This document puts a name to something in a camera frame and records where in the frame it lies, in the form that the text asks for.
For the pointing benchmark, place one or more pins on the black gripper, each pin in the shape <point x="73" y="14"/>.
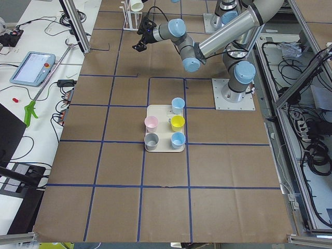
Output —
<point x="147" y="37"/>

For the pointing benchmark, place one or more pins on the cream white plastic cup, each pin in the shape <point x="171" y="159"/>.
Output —
<point x="136" y="5"/>

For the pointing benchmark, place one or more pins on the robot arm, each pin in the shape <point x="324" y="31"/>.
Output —
<point x="225" y="11"/>
<point x="254" y="14"/>

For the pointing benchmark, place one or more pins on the light blue cup near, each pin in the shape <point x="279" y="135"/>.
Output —
<point x="177" y="105"/>

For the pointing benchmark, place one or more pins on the light blue cup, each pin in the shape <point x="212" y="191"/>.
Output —
<point x="177" y="105"/>
<point x="178" y="140"/>

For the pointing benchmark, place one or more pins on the pink plastic cup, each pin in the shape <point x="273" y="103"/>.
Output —
<point x="151" y="123"/>

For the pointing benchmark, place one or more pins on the yellow plastic cup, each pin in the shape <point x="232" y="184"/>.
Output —
<point x="177" y="123"/>

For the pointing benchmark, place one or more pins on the grey plastic cup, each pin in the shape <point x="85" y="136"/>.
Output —
<point x="151" y="141"/>

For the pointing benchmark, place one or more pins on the light blue cup far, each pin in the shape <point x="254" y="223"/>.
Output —
<point x="178" y="140"/>

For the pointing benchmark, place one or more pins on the cream plastic tray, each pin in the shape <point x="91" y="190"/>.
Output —
<point x="164" y="131"/>

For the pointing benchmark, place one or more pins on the blue teach pendant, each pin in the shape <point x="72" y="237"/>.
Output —
<point x="34" y="69"/>

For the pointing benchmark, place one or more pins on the black computer monitor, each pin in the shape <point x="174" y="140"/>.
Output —
<point x="12" y="130"/>

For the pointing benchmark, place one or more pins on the white wire cup rack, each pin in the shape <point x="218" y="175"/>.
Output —
<point x="131" y="19"/>

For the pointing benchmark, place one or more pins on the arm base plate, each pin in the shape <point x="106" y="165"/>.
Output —
<point x="225" y="99"/>
<point x="212" y="22"/>

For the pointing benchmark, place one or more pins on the aluminium frame post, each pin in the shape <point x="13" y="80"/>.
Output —
<point x="71" y="13"/>

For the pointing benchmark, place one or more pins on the green handled reach grabber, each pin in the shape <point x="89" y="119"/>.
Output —
<point x="29" y="109"/>

